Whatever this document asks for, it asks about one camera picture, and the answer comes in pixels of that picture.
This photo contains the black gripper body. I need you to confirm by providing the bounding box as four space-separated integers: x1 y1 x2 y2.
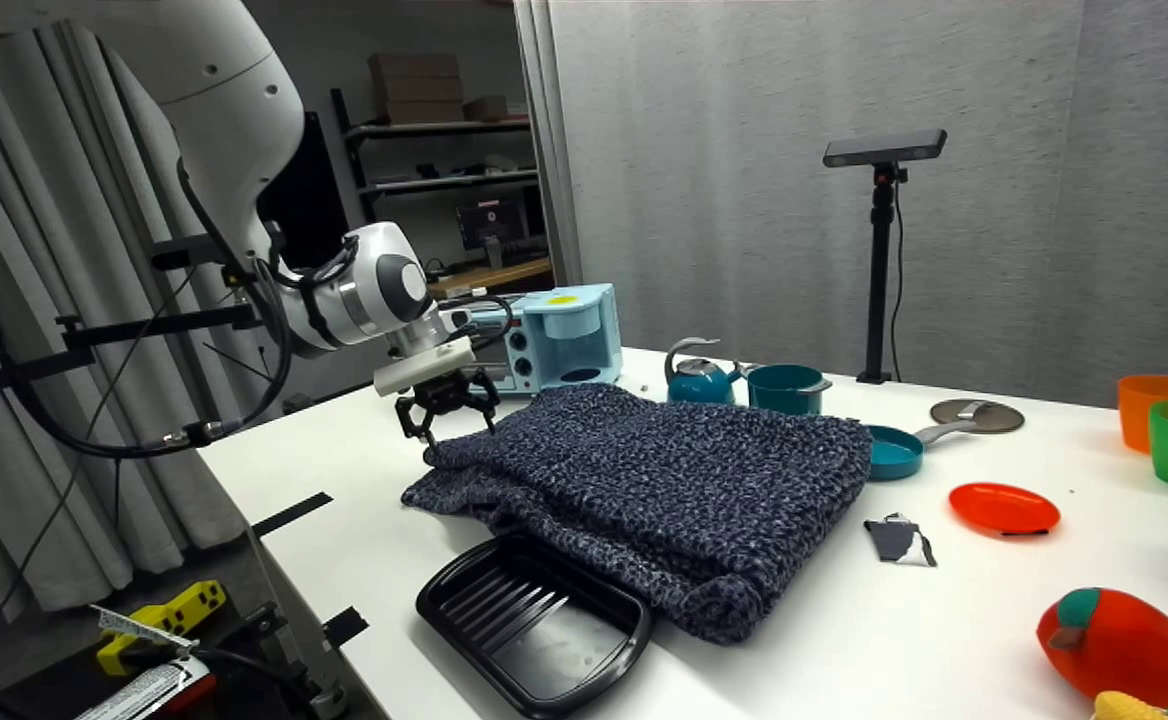
401 367 497 414

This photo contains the dark blue knitted sweater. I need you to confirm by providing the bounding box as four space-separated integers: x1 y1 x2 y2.
397 384 881 646

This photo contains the light blue toy coffee maker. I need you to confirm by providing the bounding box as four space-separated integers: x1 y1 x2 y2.
497 279 627 404

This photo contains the dark metal shelf unit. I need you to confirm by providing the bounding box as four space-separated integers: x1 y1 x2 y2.
329 84 551 299

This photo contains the black ridged grill tray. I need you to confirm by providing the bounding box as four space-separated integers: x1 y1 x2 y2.
412 528 660 720

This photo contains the teal toy kettle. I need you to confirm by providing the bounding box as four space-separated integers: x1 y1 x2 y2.
660 330 748 407

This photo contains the cardboard box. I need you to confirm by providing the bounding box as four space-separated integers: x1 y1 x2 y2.
367 46 468 128

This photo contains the teal toy pot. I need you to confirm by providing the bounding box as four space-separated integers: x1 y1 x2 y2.
743 359 835 419

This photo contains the grey curtain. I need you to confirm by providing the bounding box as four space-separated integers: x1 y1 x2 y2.
511 0 1168 412

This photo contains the white curtain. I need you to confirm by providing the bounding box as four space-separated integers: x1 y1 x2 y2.
0 25 287 644

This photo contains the small teal toy pan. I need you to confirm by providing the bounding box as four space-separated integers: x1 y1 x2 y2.
862 419 966 483

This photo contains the black stand lamp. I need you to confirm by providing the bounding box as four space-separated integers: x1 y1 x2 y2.
818 123 950 389

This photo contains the silver toy pot lid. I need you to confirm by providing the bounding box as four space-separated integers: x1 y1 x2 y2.
929 391 1031 439

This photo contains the orange toy plate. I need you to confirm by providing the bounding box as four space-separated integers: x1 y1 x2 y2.
945 478 1065 543

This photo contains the orange plastic cup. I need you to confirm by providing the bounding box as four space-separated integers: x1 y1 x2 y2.
1112 373 1168 460

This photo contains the orange plush tomato toy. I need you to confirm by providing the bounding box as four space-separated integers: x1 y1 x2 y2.
1031 584 1168 710

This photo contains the yellow toy piece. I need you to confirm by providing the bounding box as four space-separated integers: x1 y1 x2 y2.
1086 688 1168 720

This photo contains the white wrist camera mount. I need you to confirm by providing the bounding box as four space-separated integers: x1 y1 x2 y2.
367 330 483 401

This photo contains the black table edge bracket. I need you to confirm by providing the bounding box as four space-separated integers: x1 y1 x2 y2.
320 603 370 655
247 487 337 543

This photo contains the black cable bundle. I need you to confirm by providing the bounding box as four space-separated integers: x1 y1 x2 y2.
0 154 301 462

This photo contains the yellow power plug with cable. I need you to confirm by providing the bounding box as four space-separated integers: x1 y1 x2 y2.
93 577 231 680

